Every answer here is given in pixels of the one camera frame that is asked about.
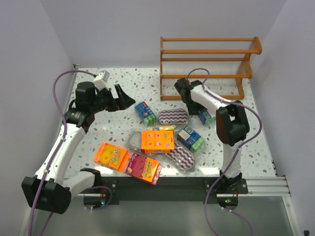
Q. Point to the orange Scrub Daddy box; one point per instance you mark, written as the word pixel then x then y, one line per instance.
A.
pixel 112 156

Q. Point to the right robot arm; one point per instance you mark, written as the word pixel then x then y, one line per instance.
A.
pixel 232 124

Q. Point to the silver scourer pack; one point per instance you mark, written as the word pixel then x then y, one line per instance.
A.
pixel 134 141

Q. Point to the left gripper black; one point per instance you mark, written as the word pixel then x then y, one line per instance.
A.
pixel 113 100

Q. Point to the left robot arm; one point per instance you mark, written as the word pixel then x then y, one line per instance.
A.
pixel 48 190

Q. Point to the orange wooden shelf rack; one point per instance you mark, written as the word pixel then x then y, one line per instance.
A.
pixel 201 58

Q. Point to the blue green sponge pack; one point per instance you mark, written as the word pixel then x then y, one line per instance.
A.
pixel 205 117
pixel 190 139
pixel 145 113

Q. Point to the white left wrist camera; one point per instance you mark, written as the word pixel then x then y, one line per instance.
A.
pixel 100 81

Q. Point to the pink grey zigzag pack lower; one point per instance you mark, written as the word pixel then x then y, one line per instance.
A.
pixel 181 158

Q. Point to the yellow sponge pack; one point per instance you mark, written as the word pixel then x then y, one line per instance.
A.
pixel 162 127

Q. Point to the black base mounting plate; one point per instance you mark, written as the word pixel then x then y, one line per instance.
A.
pixel 174 189

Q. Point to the orange Scrub Mommy box back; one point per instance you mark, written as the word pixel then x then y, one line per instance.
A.
pixel 157 141

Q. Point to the aluminium rail frame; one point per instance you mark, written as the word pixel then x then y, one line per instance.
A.
pixel 268 186

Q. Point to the pink Scrub Mommy box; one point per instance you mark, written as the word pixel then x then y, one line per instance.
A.
pixel 144 168

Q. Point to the pink grey zigzag sponge pack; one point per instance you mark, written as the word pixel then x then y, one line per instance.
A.
pixel 173 117

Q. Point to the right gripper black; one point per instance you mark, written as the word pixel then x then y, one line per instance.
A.
pixel 195 108

